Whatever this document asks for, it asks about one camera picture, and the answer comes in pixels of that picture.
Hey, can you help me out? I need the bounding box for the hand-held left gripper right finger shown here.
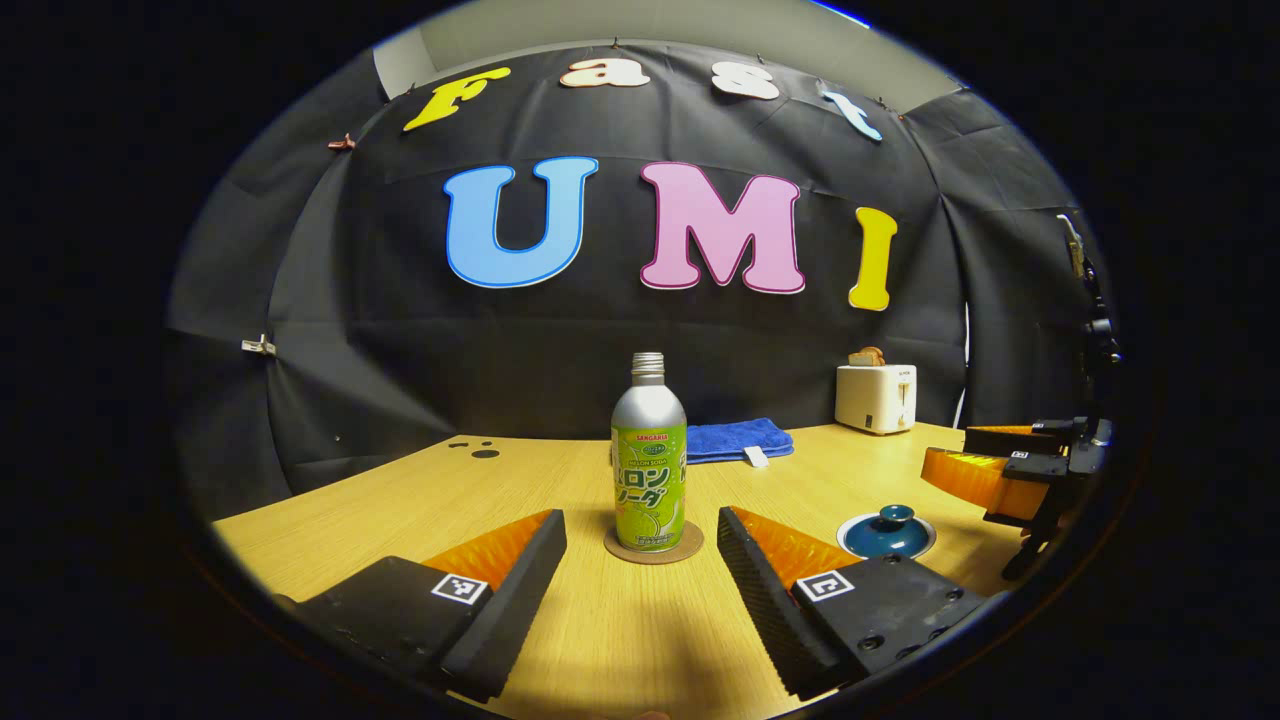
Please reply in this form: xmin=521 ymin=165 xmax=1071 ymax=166
xmin=716 ymin=506 xmax=993 ymax=702

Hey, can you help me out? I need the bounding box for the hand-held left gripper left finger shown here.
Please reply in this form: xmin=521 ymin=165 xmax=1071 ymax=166
xmin=290 ymin=509 xmax=568 ymax=703

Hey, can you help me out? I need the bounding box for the teal teacup lid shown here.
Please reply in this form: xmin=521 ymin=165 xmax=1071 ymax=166
xmin=843 ymin=504 xmax=931 ymax=558

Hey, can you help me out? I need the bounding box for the white teacup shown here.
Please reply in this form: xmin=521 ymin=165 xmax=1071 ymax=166
xmin=836 ymin=510 xmax=938 ymax=561

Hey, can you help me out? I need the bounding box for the round brown coaster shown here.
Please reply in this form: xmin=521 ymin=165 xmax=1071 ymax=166
xmin=603 ymin=520 xmax=705 ymax=566

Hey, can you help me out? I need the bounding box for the silver green water bottle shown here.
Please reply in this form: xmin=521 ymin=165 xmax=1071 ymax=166
xmin=611 ymin=352 xmax=689 ymax=554

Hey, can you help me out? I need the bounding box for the black metal stand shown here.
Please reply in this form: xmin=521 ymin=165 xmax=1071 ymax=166
xmin=1057 ymin=212 xmax=1124 ymax=367

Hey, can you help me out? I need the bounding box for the white toaster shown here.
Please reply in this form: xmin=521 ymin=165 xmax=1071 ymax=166
xmin=835 ymin=363 xmax=917 ymax=435

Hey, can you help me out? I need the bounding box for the folded blue towel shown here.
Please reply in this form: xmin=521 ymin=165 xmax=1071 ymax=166
xmin=686 ymin=418 xmax=795 ymax=468

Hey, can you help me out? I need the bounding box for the black backdrop cloth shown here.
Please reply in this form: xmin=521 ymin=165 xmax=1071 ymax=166
xmin=165 ymin=42 xmax=1106 ymax=521

